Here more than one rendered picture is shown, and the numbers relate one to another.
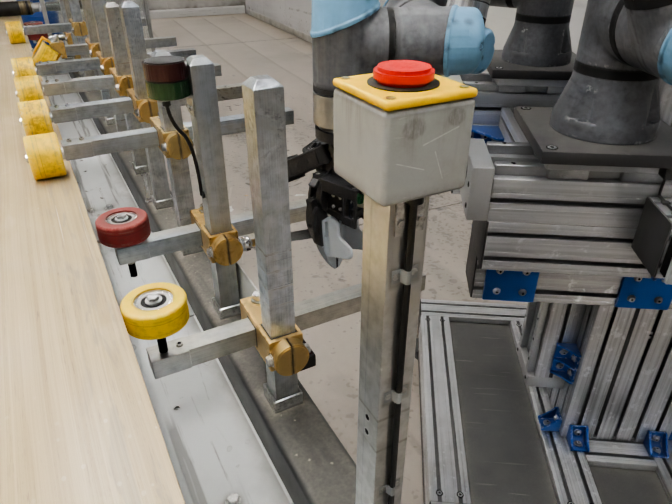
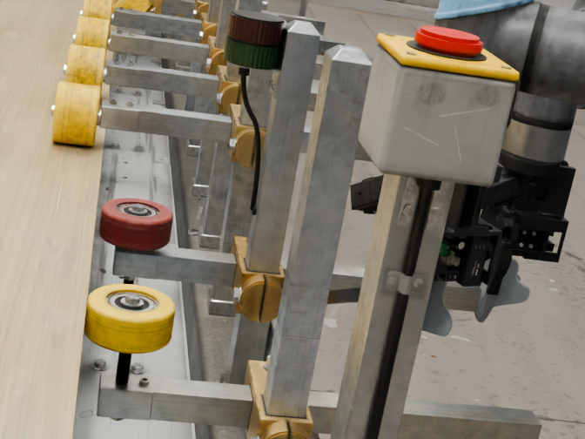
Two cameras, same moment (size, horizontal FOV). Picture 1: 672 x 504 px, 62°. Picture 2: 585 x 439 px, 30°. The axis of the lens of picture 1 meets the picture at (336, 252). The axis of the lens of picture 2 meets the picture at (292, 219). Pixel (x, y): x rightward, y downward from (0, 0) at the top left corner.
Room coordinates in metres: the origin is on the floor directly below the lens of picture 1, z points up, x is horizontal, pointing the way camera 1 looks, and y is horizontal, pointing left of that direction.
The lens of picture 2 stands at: (-0.26, -0.17, 1.32)
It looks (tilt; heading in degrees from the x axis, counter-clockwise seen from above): 19 degrees down; 17
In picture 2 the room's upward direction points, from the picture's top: 10 degrees clockwise
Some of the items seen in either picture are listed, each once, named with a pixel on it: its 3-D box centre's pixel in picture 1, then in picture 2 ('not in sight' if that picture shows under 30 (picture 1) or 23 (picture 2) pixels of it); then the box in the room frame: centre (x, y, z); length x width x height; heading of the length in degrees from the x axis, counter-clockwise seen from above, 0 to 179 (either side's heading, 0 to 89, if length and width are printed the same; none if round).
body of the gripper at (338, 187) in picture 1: (347, 172); (442, 212); (0.67, -0.02, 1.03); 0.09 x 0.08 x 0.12; 48
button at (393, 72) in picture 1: (403, 78); (447, 47); (0.37, -0.04, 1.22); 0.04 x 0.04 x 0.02
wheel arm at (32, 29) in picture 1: (82, 25); not in sight; (2.41, 1.03, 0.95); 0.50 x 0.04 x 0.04; 118
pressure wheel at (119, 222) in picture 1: (127, 246); (132, 253); (0.79, 0.34, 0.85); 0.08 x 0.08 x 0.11
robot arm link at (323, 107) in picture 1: (345, 108); not in sight; (0.67, -0.01, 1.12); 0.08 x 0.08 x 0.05
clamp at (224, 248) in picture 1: (214, 235); (253, 278); (0.84, 0.21, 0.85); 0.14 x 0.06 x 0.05; 28
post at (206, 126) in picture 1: (216, 208); (266, 235); (0.82, 0.20, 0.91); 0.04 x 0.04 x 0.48; 28
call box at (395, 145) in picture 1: (399, 138); (433, 113); (0.37, -0.04, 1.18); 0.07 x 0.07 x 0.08; 28
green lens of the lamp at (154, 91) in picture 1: (168, 86); (252, 50); (0.80, 0.24, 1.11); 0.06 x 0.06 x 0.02
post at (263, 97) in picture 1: (274, 268); (301, 312); (0.60, 0.08, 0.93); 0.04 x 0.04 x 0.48; 28
